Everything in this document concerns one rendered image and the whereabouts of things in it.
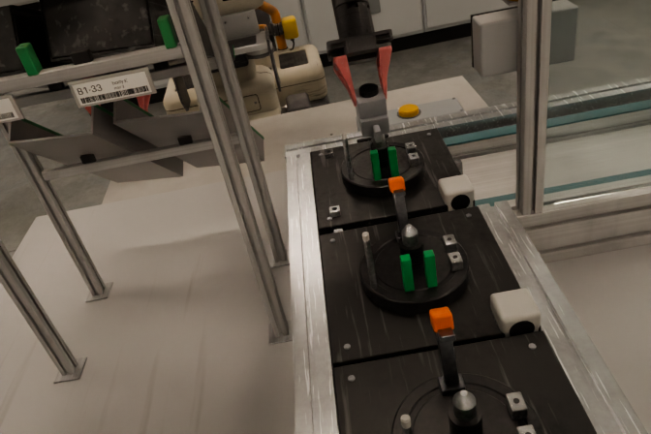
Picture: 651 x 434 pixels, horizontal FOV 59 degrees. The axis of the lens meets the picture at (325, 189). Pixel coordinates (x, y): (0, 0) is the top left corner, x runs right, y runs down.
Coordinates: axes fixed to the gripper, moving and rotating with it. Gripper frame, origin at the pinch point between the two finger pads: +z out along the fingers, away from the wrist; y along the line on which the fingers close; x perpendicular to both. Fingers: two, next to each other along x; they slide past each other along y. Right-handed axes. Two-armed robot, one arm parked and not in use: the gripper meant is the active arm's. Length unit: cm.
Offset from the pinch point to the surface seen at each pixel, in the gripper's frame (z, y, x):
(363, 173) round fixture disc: 11.2, -3.0, 4.3
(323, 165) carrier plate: 7.6, -9.3, 12.4
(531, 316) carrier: 32.7, 10.4, -23.9
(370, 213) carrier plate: 17.8, -3.5, -1.2
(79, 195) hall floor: -25, -143, 217
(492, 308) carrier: 31.6, 7.1, -20.7
